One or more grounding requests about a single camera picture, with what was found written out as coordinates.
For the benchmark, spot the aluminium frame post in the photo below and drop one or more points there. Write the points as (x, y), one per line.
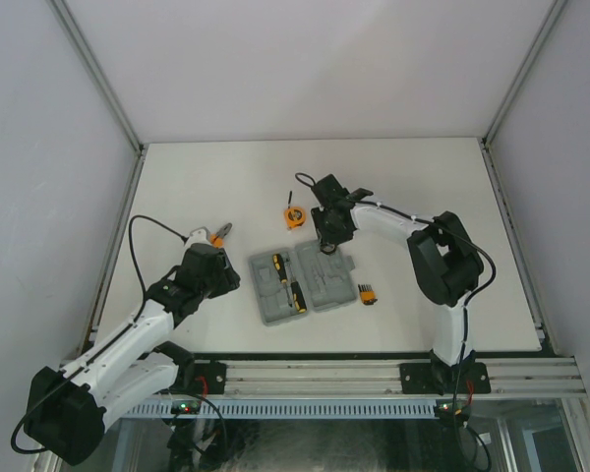
(84, 52)
(537, 45)

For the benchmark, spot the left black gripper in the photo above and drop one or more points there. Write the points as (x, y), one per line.
(228, 279)

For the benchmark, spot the right aluminium frame post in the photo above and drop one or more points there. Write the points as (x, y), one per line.
(537, 45)

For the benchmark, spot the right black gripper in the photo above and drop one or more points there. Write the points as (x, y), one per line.
(319, 214)

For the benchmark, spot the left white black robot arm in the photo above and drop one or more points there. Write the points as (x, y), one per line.
(69, 410)

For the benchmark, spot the black yellow screwdriver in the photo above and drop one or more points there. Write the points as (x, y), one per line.
(280, 267)
(296, 297)

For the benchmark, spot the aluminium front rail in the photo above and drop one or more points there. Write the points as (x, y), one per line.
(508, 378)

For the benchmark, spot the left aluminium frame post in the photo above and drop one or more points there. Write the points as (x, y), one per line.
(84, 52)

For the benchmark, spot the grey plastic tool case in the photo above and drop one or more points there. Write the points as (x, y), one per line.
(325, 280)

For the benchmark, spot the blue slotted cable duct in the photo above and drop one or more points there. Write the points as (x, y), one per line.
(282, 409)

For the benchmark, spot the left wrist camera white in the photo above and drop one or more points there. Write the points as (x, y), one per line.
(198, 236)

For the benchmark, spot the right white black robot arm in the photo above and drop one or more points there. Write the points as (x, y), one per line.
(446, 263)

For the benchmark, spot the orange hex key set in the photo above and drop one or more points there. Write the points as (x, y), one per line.
(367, 295)

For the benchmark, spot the orange tape measure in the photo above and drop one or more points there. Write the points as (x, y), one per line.
(295, 217)

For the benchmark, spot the orange black pliers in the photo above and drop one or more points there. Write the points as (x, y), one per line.
(217, 238)

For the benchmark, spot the black tape roll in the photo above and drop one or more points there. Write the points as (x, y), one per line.
(328, 249)

